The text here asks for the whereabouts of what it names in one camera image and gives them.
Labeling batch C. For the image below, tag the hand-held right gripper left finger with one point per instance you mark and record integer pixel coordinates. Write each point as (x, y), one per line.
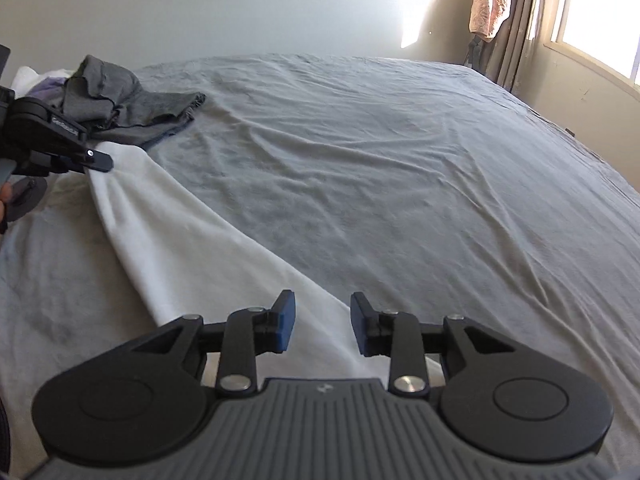
(286, 320)

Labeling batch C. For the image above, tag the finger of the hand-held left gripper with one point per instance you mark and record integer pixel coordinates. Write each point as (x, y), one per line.
(97, 161)

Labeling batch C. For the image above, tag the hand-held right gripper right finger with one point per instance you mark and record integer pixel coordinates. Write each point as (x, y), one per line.
(361, 325)

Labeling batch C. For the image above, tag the white fleece garment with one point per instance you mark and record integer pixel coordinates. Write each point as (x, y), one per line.
(30, 74)

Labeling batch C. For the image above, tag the cream long-sleeved shirt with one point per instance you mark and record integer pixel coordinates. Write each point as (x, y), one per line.
(165, 240)

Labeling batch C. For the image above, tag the person's left hand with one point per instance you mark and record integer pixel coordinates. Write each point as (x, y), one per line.
(5, 202)

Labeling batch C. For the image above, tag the purple cloth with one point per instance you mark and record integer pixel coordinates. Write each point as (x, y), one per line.
(47, 91)

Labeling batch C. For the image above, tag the grey garment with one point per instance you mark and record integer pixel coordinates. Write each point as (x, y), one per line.
(105, 90)

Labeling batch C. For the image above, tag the grey bed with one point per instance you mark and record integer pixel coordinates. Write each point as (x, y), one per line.
(375, 160)

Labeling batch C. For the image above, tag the dark hanging bag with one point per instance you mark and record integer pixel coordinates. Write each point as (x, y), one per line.
(475, 52)

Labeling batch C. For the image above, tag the grey starred curtain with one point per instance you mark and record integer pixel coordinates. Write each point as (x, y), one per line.
(530, 20)

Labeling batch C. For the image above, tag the hanging pink cloth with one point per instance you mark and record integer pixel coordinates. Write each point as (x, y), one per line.
(490, 0)

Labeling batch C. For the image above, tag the window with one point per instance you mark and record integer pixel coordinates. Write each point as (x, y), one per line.
(600, 10)

